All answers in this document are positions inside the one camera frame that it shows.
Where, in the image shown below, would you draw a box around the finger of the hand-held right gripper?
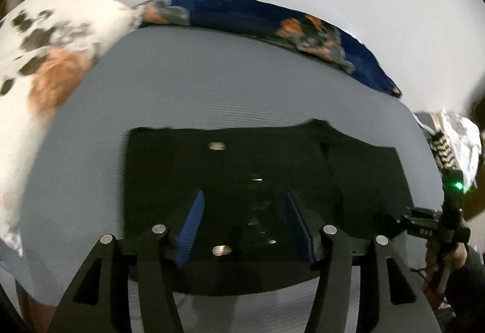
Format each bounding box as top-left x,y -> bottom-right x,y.
383,212 -> 408,229

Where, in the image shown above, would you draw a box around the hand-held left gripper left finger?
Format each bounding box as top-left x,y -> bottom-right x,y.
47,190 -> 205,333

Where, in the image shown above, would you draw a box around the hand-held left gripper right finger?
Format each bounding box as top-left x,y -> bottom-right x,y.
284,191 -> 442,333

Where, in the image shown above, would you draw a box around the black pants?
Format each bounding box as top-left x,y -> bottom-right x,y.
123,119 -> 415,296

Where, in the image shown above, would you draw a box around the person's right forearm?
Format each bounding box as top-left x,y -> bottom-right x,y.
436,246 -> 485,333

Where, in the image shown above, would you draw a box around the person's right hand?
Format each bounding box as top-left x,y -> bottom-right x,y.
425,242 -> 469,281

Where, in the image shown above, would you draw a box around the black white striped cloth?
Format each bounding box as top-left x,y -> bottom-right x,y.
428,132 -> 462,171

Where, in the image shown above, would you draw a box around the grey bed sheet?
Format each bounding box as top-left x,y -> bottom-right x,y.
0,24 -> 446,333

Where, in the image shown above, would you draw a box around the blue floral pillow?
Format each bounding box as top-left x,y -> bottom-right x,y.
132,0 -> 403,99

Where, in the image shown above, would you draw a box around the white floral pillow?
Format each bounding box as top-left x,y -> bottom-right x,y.
0,0 -> 142,258

